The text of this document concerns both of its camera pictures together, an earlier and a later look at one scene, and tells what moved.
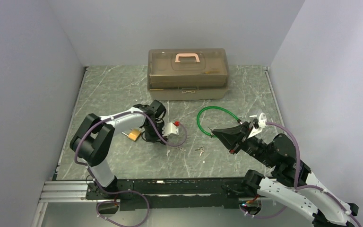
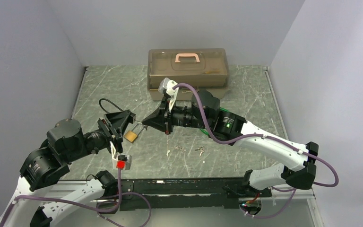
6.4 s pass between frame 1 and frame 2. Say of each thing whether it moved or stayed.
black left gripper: moved
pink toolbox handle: stayed
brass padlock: stayed
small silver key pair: stayed
